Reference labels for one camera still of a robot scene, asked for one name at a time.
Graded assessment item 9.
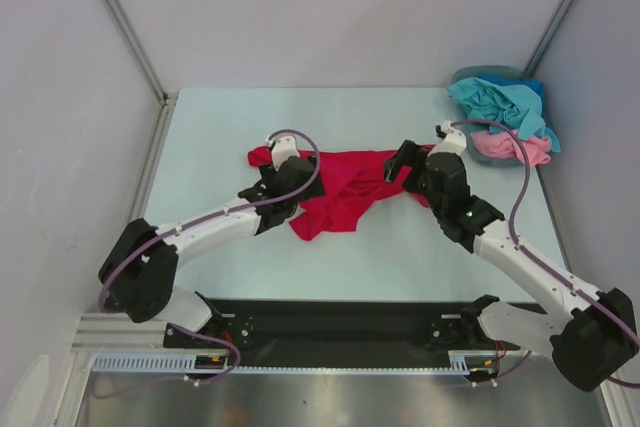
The pink t shirt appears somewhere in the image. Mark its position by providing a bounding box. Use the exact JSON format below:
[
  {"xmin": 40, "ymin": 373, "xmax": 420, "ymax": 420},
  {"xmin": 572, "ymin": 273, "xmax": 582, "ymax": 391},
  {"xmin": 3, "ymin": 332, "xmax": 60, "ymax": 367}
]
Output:
[{"xmin": 471, "ymin": 131, "xmax": 552, "ymax": 166}]

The right aluminium frame post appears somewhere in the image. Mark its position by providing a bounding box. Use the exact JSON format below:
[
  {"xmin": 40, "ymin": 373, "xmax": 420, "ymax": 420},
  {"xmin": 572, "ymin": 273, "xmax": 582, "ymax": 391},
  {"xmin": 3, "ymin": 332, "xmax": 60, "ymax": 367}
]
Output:
[{"xmin": 524, "ymin": 0, "xmax": 577, "ymax": 77}]

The grey plastic bin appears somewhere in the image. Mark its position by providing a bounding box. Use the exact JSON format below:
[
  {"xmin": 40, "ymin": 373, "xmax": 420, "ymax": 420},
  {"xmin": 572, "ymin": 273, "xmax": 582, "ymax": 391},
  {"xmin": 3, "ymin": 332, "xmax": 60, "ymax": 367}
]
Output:
[{"xmin": 447, "ymin": 66, "xmax": 561, "ymax": 168}]

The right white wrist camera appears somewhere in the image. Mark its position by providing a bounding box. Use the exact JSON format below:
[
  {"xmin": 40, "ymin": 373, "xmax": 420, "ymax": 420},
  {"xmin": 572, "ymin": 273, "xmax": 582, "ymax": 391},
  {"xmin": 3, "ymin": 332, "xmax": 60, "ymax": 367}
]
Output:
[{"xmin": 430, "ymin": 121, "xmax": 467, "ymax": 156}]

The left aluminium frame post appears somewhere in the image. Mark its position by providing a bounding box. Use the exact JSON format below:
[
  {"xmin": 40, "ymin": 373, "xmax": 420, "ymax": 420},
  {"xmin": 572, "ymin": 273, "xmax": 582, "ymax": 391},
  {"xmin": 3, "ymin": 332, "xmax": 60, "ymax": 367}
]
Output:
[{"xmin": 72, "ymin": 0, "xmax": 179, "ymax": 108}]

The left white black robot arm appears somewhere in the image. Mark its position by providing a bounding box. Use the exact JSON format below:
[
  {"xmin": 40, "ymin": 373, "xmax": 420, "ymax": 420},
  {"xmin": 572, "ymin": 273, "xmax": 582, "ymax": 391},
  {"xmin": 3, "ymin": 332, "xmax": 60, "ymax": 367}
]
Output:
[{"xmin": 98, "ymin": 154, "xmax": 325, "ymax": 347}]

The right light blue cable duct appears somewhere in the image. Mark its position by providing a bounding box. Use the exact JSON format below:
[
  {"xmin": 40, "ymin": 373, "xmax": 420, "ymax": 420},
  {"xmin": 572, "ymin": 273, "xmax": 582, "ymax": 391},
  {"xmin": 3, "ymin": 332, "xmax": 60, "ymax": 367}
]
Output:
[{"xmin": 448, "ymin": 350, "xmax": 506, "ymax": 375}]

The red t shirt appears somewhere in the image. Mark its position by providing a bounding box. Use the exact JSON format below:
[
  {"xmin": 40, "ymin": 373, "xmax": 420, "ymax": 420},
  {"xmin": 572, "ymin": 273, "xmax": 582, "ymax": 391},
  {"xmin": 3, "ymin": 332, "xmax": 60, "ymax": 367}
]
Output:
[{"xmin": 245, "ymin": 143, "xmax": 439, "ymax": 243}]

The dark blue t shirt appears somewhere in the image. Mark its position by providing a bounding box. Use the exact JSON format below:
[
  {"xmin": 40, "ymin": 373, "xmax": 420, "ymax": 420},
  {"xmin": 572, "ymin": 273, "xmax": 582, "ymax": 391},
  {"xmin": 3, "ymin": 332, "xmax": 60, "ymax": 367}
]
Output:
[{"xmin": 479, "ymin": 74, "xmax": 545, "ymax": 100}]

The left light blue cable duct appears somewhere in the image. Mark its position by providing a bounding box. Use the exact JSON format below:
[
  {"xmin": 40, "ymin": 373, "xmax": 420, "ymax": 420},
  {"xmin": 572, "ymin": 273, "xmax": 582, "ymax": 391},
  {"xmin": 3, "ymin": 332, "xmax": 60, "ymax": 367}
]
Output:
[{"xmin": 92, "ymin": 353, "xmax": 227, "ymax": 374}]

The light blue t shirt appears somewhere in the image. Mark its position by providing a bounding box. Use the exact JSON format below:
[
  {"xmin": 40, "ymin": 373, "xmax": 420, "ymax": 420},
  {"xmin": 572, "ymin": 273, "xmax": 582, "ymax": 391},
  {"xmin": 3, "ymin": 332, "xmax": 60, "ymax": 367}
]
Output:
[{"xmin": 447, "ymin": 77, "xmax": 561, "ymax": 153}]

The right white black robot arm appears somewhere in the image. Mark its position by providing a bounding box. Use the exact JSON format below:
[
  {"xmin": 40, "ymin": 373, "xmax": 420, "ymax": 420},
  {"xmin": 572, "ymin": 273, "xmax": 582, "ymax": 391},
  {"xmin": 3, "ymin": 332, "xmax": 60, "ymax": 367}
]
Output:
[{"xmin": 384, "ymin": 140, "xmax": 639, "ymax": 392}]

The light blue cable duct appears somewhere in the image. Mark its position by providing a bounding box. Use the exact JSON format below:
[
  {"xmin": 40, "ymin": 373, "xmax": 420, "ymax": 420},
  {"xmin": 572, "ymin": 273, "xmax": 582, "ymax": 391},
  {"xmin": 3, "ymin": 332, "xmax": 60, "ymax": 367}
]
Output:
[
  {"xmin": 92, "ymin": 353, "xmax": 227, "ymax": 374},
  {"xmin": 448, "ymin": 350, "xmax": 506, "ymax": 375}
]

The aluminium frame post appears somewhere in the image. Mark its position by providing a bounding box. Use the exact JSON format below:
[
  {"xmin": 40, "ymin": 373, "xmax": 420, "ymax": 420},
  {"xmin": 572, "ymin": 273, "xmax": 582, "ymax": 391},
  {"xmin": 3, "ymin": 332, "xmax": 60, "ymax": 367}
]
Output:
[
  {"xmin": 524, "ymin": 0, "xmax": 577, "ymax": 77},
  {"xmin": 72, "ymin": 0, "xmax": 179, "ymax": 108}
]

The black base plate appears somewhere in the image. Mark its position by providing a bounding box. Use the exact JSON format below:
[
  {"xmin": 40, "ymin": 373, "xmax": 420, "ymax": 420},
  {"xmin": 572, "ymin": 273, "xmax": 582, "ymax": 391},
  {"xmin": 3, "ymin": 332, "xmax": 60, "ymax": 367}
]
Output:
[{"xmin": 162, "ymin": 299, "xmax": 501, "ymax": 369}]

